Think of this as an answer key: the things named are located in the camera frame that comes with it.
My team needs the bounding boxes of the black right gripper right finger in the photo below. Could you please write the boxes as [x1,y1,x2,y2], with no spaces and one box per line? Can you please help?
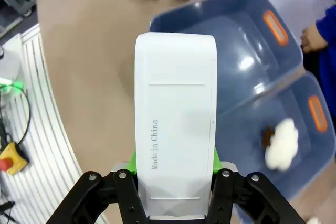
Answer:
[206,147,307,224]

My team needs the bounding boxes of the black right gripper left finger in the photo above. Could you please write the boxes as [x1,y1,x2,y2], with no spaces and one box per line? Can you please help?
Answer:
[47,147,148,224]

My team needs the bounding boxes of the white digital clock with print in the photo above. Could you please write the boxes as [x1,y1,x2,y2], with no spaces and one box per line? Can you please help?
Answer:
[134,31,218,221]

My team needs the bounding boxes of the person's blue sleeved forearm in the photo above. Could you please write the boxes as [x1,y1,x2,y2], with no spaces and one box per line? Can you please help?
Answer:
[316,5,336,120]

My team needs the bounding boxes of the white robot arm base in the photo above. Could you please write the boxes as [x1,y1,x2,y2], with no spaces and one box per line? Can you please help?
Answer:
[0,34,25,108]

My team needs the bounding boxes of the person's hand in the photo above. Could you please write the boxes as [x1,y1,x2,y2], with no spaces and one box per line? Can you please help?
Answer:
[300,23,327,52]

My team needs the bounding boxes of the yellow emergency stop button box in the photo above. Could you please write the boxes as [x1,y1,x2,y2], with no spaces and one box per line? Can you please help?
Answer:
[0,142,29,175]

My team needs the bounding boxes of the blue plastic basket orange handle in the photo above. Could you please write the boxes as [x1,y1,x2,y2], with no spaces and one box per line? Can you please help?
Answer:
[212,71,336,219]
[149,0,305,116]

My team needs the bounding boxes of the black cable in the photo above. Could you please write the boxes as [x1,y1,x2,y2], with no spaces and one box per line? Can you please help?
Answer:
[0,87,32,151]

